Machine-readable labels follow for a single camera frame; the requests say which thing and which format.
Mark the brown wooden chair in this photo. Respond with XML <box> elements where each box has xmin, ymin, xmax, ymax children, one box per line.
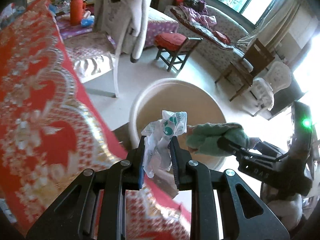
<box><xmin>215</xmin><ymin>38</ymin><xmax>274</xmax><ymax>102</ymax></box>

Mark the red floral tablecloth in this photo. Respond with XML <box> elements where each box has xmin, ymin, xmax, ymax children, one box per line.
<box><xmin>1</xmin><ymin>0</ymin><xmax>190</xmax><ymax>239</ymax></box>

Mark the white plastic wrapper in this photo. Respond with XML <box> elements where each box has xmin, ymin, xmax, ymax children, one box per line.
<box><xmin>141</xmin><ymin>110</ymin><xmax>188</xmax><ymax>178</ymax></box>

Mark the floral sofa with clothes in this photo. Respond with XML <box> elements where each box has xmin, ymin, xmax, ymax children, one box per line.
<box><xmin>164</xmin><ymin>5</ymin><xmax>248</xmax><ymax>72</ymax></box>

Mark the blue plastic bag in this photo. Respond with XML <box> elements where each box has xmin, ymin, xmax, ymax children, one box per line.
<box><xmin>80</xmin><ymin>15</ymin><xmax>94</xmax><ymax>28</ymax></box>

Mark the white chair with cushion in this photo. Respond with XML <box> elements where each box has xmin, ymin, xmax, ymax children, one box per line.
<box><xmin>64</xmin><ymin>0</ymin><xmax>131</xmax><ymax>98</ymax></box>

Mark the beige round trash bin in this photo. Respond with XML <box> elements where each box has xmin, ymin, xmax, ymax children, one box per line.
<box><xmin>128</xmin><ymin>77</ymin><xmax>229</xmax><ymax>173</ymax></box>

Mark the green cloth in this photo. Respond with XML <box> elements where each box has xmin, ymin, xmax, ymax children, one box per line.
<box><xmin>185</xmin><ymin>122</ymin><xmax>249</xmax><ymax>157</ymax></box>

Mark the white plastic chair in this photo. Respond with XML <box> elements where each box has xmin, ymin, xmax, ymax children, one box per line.
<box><xmin>247</xmin><ymin>61</ymin><xmax>292</xmax><ymax>116</ymax></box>

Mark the red thermos flask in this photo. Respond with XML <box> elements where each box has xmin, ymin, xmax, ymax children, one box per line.
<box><xmin>70</xmin><ymin>0</ymin><xmax>86</xmax><ymax>26</ymax></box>

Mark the wooden stool red cushion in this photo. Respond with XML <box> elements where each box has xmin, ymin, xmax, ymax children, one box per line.
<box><xmin>155</xmin><ymin>33</ymin><xmax>203</xmax><ymax>73</ymax></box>

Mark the bed with purple cover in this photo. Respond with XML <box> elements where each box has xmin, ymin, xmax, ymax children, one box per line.
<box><xmin>144</xmin><ymin>7</ymin><xmax>179</xmax><ymax>49</ymax></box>

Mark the white coat on chair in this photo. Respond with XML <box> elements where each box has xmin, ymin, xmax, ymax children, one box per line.
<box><xmin>102</xmin><ymin>0</ymin><xmax>151</xmax><ymax>63</ymax></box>

